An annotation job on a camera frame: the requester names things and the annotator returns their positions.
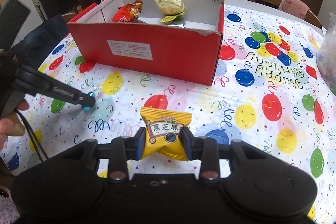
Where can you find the cream snack packet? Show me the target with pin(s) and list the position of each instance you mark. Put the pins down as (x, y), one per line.
(169, 3)

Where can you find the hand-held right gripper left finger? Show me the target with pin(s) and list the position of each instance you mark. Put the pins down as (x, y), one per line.
(140, 142)

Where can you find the blue candy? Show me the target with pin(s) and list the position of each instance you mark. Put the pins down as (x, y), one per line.
(87, 108)

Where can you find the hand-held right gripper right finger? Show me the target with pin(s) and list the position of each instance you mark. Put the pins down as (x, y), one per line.
(185, 142)

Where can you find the person's left hand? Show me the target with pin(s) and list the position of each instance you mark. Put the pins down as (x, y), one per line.
(10, 127)

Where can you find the clear plastic bag of buns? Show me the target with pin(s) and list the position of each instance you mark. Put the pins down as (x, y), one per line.
(328, 61)

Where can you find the red cardboard box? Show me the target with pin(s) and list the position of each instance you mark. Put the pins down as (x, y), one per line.
(157, 50)

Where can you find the pink cloth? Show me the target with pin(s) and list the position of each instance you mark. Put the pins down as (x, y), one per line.
(292, 6)

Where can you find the balloon print tablecloth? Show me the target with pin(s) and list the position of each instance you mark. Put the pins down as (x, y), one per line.
(183, 98)

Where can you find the white cabinet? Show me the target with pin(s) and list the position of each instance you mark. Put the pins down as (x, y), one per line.
(32, 6)

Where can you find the red foil snack packet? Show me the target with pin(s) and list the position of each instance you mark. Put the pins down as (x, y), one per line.
(128, 11)

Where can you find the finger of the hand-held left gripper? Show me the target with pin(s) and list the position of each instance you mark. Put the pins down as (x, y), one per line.
(60, 91)

